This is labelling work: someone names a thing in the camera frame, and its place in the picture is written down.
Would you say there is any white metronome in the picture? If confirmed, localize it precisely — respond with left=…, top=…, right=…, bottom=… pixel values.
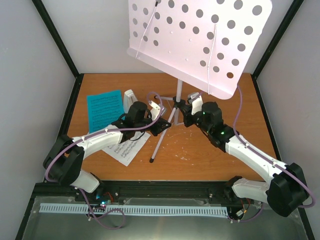
left=123, top=89, right=138, bottom=113

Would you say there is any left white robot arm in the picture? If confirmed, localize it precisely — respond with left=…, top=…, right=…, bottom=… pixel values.
left=43, top=101, right=171, bottom=202

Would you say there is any black aluminium frame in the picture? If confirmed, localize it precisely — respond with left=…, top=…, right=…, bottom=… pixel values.
left=14, top=0, right=320, bottom=240

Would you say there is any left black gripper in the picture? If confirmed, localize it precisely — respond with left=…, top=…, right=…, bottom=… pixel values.
left=134, top=115, right=171, bottom=136

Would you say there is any light blue cable duct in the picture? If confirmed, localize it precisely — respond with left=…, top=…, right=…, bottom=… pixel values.
left=38, top=203, right=228, bottom=218

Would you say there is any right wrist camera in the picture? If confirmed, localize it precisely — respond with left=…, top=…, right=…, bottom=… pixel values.
left=187, top=92, right=203, bottom=116

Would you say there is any white sheet music page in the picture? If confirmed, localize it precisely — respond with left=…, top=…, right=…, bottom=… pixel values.
left=102, top=132, right=151, bottom=167

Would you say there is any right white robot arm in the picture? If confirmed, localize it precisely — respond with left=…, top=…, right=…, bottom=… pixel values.
left=179, top=101, right=311, bottom=217

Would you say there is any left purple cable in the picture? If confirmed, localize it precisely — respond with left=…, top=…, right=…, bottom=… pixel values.
left=44, top=91, right=164, bottom=230

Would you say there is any blue sheet music page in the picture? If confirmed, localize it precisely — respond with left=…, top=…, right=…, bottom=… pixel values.
left=86, top=90, right=124, bottom=134

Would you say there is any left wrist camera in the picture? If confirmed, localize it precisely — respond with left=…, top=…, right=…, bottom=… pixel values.
left=148, top=100, right=167, bottom=121

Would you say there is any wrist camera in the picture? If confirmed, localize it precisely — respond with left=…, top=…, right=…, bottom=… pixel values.
left=187, top=92, right=203, bottom=116
left=148, top=100, right=167, bottom=121

